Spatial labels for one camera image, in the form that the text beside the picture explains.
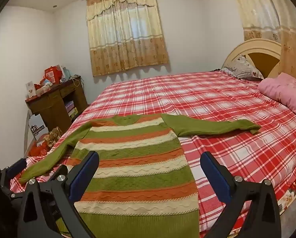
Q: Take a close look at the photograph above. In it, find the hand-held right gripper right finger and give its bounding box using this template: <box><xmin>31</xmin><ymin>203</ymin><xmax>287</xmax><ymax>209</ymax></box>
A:
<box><xmin>200</xmin><ymin>151</ymin><xmax>282</xmax><ymax>238</ymax></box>

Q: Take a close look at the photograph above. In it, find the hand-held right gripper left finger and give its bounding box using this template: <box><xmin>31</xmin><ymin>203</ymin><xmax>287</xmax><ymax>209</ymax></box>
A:
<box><xmin>14</xmin><ymin>151</ymin><xmax>100</xmax><ymax>238</ymax></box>

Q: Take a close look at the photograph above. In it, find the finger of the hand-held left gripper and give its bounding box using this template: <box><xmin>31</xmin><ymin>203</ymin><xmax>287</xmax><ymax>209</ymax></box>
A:
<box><xmin>0</xmin><ymin>158</ymin><xmax>27</xmax><ymax>179</ymax></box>

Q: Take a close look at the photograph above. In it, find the green orange cream striped sweater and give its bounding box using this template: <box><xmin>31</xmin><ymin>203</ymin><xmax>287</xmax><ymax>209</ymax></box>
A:
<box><xmin>19</xmin><ymin>114</ymin><xmax>262</xmax><ymax>238</ymax></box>

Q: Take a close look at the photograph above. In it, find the red plastic bag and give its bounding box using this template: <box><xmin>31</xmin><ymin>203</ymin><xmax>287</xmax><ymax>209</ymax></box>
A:
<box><xmin>27</xmin><ymin>142</ymin><xmax>50</xmax><ymax>158</ymax></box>

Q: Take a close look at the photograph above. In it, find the white paper bag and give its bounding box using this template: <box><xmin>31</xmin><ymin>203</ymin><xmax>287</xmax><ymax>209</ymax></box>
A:
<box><xmin>28</xmin><ymin>114</ymin><xmax>49</xmax><ymax>142</ymax></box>

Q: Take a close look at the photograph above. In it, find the brown floral bag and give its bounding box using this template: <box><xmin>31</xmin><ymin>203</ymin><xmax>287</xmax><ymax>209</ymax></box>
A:
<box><xmin>45</xmin><ymin>126</ymin><xmax>63</xmax><ymax>149</ymax></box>

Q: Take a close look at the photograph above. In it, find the brown wooden desk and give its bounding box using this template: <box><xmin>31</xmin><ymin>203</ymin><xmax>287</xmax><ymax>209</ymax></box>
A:
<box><xmin>25</xmin><ymin>76</ymin><xmax>89</xmax><ymax>132</ymax></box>

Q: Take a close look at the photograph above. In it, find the white card box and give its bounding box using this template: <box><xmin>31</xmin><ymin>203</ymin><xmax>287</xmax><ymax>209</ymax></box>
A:
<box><xmin>25</xmin><ymin>81</ymin><xmax>37</xmax><ymax>98</ymax></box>

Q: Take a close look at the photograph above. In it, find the red plaid bed sheet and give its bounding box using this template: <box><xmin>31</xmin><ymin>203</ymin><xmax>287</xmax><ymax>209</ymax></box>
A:
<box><xmin>10</xmin><ymin>71</ymin><xmax>296</xmax><ymax>238</ymax></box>

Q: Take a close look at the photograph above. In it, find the red and white small box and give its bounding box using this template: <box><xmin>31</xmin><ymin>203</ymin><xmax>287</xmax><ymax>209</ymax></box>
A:
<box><xmin>35</xmin><ymin>83</ymin><xmax>51</xmax><ymax>96</ymax></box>

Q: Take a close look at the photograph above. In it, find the light blue bag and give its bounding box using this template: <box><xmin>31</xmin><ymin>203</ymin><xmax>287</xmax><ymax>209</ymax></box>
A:
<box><xmin>62</xmin><ymin>67</ymin><xmax>74</xmax><ymax>82</ymax></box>

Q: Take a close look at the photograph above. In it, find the pink quilt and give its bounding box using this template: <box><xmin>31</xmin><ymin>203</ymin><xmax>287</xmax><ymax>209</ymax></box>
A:
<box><xmin>258</xmin><ymin>72</ymin><xmax>296</xmax><ymax>123</ymax></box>

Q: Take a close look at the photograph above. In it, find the grey floral pillow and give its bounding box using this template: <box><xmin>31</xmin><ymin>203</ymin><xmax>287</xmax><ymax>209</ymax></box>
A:
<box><xmin>224</xmin><ymin>54</ymin><xmax>264</xmax><ymax>80</ymax></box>

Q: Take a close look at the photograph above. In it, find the beige patterned window curtain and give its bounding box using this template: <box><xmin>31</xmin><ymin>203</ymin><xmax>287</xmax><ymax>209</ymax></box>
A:
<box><xmin>85</xmin><ymin>0</ymin><xmax>169</xmax><ymax>77</ymax></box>

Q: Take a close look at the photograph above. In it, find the cream wooden headboard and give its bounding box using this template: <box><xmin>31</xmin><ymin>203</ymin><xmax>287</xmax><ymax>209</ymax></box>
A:
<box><xmin>222</xmin><ymin>38</ymin><xmax>283</xmax><ymax>80</ymax></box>

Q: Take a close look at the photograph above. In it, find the beige patterned long curtain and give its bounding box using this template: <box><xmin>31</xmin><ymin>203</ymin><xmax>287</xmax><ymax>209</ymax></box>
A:
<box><xmin>230</xmin><ymin>0</ymin><xmax>296</xmax><ymax>85</ymax></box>

